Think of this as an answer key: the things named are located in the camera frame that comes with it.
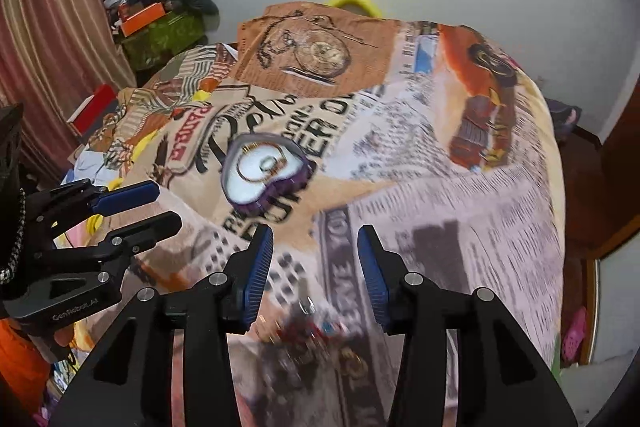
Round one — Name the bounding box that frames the red and white box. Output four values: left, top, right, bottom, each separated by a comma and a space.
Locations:
66, 84, 119, 138

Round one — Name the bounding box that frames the orange box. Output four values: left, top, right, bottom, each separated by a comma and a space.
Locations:
120, 2, 166, 36

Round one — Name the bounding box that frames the gold bracelet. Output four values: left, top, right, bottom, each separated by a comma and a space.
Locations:
239, 146, 292, 182

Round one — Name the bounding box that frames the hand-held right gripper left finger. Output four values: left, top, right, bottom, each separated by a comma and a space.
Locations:
50, 224, 275, 427

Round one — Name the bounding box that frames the person's left hand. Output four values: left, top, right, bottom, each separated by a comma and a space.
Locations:
47, 324, 96, 363

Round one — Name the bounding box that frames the purple heart-shaped jewelry box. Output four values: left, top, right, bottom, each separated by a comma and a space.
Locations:
220, 133, 316, 212

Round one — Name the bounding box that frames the dark grey cloth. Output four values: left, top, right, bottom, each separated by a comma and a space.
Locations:
545, 98, 583, 140

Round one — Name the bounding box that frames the printed newspaper-pattern blanket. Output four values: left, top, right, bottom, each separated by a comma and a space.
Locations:
60, 2, 568, 427

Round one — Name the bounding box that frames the silver braided cord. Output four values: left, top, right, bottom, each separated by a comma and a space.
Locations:
0, 188, 27, 287

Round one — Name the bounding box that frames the yellow cloth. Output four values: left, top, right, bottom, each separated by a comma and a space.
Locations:
82, 177, 126, 235

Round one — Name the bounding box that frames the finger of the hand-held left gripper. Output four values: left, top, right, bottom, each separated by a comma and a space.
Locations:
50, 211, 182, 276
30, 180, 161, 229

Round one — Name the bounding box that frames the brown wooden door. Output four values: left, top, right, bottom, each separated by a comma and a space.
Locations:
600, 74, 640, 228

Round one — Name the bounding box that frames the pile of assorted jewelry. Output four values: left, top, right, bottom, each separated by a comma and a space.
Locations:
265, 299, 371, 370

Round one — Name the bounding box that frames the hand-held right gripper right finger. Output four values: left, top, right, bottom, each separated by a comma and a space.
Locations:
356, 224, 578, 427

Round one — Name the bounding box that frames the green patterned cloth cover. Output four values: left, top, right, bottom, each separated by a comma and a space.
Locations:
120, 9, 207, 72

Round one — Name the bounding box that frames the striped brown curtain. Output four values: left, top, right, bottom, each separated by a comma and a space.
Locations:
0, 0, 138, 188

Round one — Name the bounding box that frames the pink slipper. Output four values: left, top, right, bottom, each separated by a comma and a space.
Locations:
560, 306, 588, 360

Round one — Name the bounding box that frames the wooden wardrobe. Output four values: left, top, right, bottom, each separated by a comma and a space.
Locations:
582, 207, 640, 368

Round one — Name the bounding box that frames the white cloth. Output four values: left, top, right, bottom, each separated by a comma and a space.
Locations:
70, 147, 121, 182

